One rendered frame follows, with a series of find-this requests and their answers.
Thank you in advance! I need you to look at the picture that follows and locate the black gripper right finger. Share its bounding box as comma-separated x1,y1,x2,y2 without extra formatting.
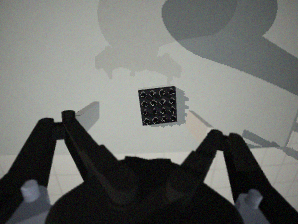
165,110,298,224

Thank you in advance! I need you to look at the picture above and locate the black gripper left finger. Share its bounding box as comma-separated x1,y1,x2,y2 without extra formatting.
0,101,138,224

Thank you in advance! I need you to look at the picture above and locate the black knob box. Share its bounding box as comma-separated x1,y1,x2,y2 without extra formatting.
138,86,177,126

